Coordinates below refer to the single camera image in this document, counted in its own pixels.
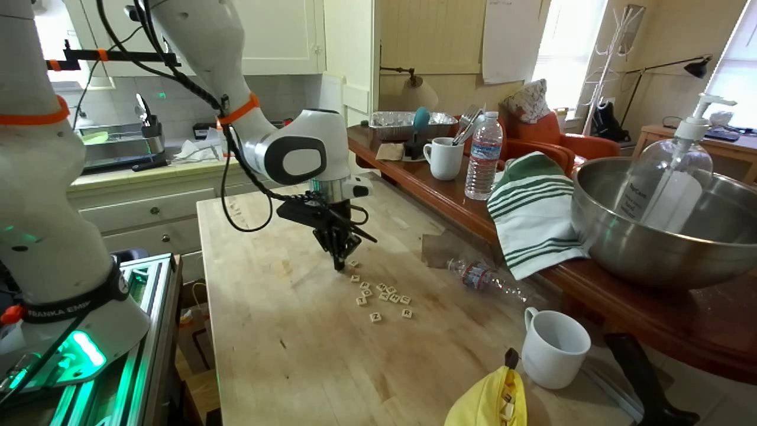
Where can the white letter tile T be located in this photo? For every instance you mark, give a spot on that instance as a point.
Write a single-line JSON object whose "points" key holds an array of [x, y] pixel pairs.
{"points": [[361, 301]]}

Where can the white letter tile W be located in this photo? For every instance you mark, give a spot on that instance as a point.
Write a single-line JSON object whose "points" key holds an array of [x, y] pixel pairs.
{"points": [[386, 289]]}

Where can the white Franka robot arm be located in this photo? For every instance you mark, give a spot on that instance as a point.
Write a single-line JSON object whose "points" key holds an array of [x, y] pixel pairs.
{"points": [[49, 238]]}

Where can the dark wooden table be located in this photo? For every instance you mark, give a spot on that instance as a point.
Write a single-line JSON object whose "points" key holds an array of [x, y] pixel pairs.
{"points": [[694, 324]]}

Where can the aluminium foil tray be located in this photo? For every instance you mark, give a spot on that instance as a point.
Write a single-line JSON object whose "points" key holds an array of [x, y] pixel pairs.
{"points": [[394, 120]]}

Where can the patterned cushion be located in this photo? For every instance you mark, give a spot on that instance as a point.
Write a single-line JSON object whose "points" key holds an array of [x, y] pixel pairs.
{"points": [[528, 100]]}

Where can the black floor lamp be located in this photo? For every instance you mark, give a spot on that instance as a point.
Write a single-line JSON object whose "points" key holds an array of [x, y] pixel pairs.
{"points": [[694, 67]]}

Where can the black tripod leg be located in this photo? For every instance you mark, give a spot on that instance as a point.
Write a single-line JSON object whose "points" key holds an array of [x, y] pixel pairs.
{"points": [[643, 379]]}

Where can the white letter tile H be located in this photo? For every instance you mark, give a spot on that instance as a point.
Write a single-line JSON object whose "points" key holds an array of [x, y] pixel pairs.
{"points": [[394, 300]]}

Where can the beige desk lamp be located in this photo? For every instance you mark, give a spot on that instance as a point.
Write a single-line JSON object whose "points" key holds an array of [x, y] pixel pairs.
{"points": [[417, 93]]}

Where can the metal spoon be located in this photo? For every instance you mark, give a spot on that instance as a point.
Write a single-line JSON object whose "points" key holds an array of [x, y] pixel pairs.
{"points": [[462, 132]]}

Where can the brown wooden desk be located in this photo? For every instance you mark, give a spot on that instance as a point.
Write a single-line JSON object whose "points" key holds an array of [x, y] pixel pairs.
{"points": [[725, 150]]}

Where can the green striped white towel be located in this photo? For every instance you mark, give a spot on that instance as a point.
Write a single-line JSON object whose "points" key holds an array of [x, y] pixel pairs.
{"points": [[535, 214]]}

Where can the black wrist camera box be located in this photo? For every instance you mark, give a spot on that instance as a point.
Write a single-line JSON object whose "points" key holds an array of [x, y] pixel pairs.
{"points": [[296, 211]]}

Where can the black kitchen faucet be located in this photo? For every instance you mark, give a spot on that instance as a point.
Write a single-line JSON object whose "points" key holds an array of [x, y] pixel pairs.
{"points": [[153, 133]]}

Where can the white mug with utensils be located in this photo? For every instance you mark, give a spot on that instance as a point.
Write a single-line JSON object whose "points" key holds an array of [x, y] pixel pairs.
{"points": [[443, 160]]}

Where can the stainless steel bowl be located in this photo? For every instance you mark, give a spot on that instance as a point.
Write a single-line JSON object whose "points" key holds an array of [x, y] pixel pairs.
{"points": [[671, 251]]}

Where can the white wall paper sheet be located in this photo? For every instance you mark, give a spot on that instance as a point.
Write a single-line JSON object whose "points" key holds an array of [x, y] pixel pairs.
{"points": [[513, 38]]}

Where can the white coat rack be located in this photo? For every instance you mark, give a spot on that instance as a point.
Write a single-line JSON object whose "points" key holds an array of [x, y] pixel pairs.
{"points": [[612, 63]]}

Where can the white letter tile R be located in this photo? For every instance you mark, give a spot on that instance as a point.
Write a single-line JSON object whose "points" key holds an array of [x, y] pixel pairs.
{"points": [[409, 314]]}

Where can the white kitchen counter cabinet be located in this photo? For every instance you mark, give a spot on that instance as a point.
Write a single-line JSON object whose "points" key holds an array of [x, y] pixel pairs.
{"points": [[144, 214]]}

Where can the black boot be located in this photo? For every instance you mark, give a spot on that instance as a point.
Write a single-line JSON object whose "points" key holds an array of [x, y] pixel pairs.
{"points": [[610, 121]]}

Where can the aluminium robot stand frame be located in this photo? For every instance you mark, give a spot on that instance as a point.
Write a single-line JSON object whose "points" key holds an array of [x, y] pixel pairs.
{"points": [[144, 363]]}

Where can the orange armchair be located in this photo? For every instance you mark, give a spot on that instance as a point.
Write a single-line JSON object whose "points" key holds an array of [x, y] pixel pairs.
{"points": [[582, 145]]}

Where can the black articulated mount rod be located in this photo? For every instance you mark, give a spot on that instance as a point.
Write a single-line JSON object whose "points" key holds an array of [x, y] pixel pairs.
{"points": [[120, 55]]}

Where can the white letter tile Z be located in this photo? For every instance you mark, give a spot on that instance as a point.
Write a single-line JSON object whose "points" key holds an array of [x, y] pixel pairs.
{"points": [[375, 319]]}

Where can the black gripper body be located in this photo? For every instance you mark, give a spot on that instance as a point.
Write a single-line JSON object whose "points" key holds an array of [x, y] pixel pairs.
{"points": [[332, 217]]}

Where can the white wall cabinet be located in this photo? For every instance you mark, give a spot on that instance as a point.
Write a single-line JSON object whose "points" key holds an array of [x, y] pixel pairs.
{"points": [[291, 31]]}

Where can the white letter tile U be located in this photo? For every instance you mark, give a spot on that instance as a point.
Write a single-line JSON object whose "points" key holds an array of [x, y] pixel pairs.
{"points": [[405, 300]]}

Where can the yellow banana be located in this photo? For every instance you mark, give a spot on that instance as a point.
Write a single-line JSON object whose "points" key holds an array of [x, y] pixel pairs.
{"points": [[485, 403]]}

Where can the clear soap pump dispenser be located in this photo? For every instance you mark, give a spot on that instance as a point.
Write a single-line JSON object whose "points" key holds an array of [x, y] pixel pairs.
{"points": [[671, 182]]}

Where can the clear water bottle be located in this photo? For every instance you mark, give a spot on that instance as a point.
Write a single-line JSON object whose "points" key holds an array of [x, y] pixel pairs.
{"points": [[483, 158]]}

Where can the crushed clear plastic bottle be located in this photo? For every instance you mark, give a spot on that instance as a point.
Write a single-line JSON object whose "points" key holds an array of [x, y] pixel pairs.
{"points": [[477, 275]]}

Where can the empty white mug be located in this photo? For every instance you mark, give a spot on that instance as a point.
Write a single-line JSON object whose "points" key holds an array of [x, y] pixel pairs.
{"points": [[552, 357]]}

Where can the white crumpled cloth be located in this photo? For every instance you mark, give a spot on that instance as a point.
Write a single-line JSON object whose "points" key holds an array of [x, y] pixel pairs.
{"points": [[198, 150]]}

